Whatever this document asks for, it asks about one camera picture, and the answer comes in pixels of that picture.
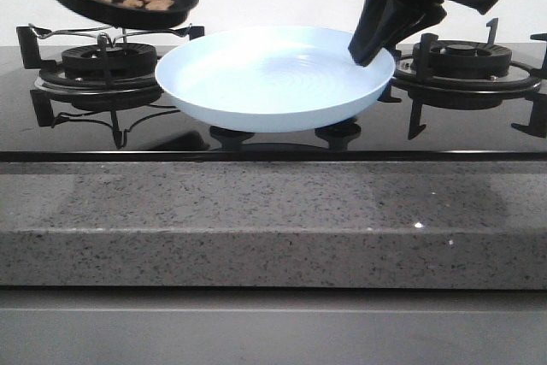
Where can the light blue plate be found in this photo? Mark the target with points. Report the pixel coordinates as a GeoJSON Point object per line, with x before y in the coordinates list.
{"type": "Point", "coordinates": [272, 78]}

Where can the right black pan support grate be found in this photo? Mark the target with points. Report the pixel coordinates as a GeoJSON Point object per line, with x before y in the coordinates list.
{"type": "Point", "coordinates": [413, 75]}

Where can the right black gas burner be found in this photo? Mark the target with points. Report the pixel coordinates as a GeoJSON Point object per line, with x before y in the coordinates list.
{"type": "Point", "coordinates": [458, 59]}

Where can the left black gas burner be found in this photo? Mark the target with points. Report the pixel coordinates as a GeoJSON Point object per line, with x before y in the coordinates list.
{"type": "Point", "coordinates": [124, 61]}

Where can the black pan support grate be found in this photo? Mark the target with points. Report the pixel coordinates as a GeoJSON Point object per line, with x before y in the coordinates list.
{"type": "Point", "coordinates": [52, 73]}
{"type": "Point", "coordinates": [413, 75]}

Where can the black glass gas cooktop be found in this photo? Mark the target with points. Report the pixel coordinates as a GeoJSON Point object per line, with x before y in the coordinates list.
{"type": "Point", "coordinates": [403, 126]}

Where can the left black pan support grate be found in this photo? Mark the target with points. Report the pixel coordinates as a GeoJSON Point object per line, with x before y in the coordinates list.
{"type": "Point", "coordinates": [52, 73]}

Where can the black gas burner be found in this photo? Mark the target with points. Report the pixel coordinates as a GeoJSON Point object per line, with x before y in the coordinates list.
{"type": "Point", "coordinates": [124, 61]}
{"type": "Point", "coordinates": [458, 59]}

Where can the grey cabinet front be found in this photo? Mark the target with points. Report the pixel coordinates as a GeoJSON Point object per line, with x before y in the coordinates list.
{"type": "Point", "coordinates": [270, 326]}

